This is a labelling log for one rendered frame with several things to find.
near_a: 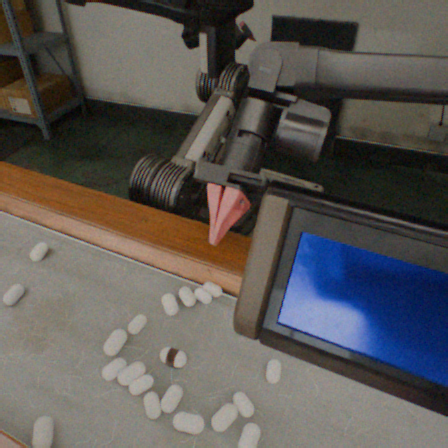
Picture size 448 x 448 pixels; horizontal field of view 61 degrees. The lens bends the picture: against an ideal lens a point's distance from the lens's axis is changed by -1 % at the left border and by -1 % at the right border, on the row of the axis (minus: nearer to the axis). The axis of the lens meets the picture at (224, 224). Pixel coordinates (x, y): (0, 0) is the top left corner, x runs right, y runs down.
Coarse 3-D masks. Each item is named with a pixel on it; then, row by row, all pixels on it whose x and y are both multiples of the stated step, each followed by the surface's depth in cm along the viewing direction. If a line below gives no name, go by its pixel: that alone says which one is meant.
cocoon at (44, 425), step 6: (42, 420) 44; (48, 420) 44; (36, 426) 43; (42, 426) 43; (48, 426) 43; (36, 432) 43; (42, 432) 43; (48, 432) 43; (36, 438) 42; (42, 438) 42; (48, 438) 43; (36, 444) 42; (42, 444) 42; (48, 444) 42
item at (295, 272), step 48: (288, 192) 18; (288, 240) 18; (336, 240) 17; (384, 240) 16; (432, 240) 16; (240, 288) 19; (288, 288) 18; (336, 288) 17; (384, 288) 16; (432, 288) 16; (288, 336) 18; (336, 336) 17; (384, 336) 17; (432, 336) 16; (384, 384) 17; (432, 384) 16
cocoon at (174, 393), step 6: (168, 390) 47; (174, 390) 47; (180, 390) 47; (168, 396) 46; (174, 396) 46; (180, 396) 47; (162, 402) 46; (168, 402) 46; (174, 402) 46; (162, 408) 46; (168, 408) 45; (174, 408) 46
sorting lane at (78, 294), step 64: (0, 256) 67; (64, 256) 67; (0, 320) 57; (64, 320) 57; (128, 320) 57; (192, 320) 57; (0, 384) 49; (64, 384) 49; (192, 384) 49; (256, 384) 49; (320, 384) 49
